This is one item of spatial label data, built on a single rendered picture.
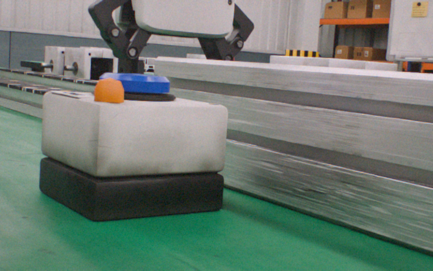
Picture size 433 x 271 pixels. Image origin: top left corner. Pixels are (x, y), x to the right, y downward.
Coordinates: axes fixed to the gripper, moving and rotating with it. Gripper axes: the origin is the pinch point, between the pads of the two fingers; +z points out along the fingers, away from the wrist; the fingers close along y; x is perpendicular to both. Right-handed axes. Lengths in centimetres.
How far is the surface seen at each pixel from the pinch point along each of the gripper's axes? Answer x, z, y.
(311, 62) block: 2.7, -3.7, -14.0
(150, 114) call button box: 21.2, -0.1, 14.1
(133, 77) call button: 18.7, -1.9, 13.9
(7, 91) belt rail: -40.9, 2.8, 2.0
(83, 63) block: -88, -1, -29
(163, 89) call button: 19.0, -1.3, 12.1
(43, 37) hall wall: -1093, -29, -387
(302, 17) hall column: -601, -71, -556
